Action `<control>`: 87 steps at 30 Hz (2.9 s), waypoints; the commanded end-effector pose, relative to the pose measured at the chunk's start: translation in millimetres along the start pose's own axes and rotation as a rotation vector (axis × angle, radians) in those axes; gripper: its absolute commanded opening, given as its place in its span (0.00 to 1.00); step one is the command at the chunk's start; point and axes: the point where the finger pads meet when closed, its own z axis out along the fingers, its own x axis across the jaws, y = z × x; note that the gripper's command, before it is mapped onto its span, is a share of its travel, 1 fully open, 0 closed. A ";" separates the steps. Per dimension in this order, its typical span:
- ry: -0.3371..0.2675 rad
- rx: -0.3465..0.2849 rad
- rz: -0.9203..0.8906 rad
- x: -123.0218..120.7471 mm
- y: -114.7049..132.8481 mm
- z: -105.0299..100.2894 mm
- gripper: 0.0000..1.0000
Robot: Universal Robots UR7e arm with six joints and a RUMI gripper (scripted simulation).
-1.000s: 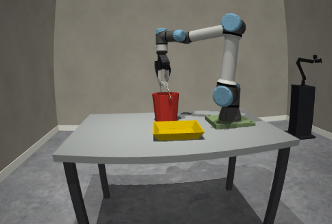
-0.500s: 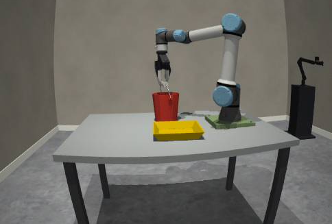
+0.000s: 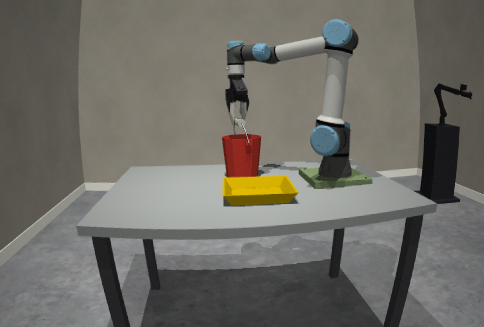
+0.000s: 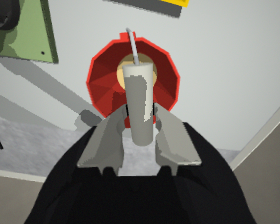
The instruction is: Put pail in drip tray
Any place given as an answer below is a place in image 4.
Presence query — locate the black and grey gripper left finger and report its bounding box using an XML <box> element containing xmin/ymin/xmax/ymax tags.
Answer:
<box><xmin>24</xmin><ymin>104</ymin><xmax>129</xmax><ymax>224</ymax></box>

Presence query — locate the yellow square tray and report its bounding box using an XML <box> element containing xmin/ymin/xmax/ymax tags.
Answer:
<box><xmin>162</xmin><ymin>0</ymin><xmax>189</xmax><ymax>7</ymax></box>

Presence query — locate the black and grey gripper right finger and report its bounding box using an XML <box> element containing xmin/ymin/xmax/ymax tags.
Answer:
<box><xmin>153</xmin><ymin>102</ymin><xmax>257</xmax><ymax>224</ymax></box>

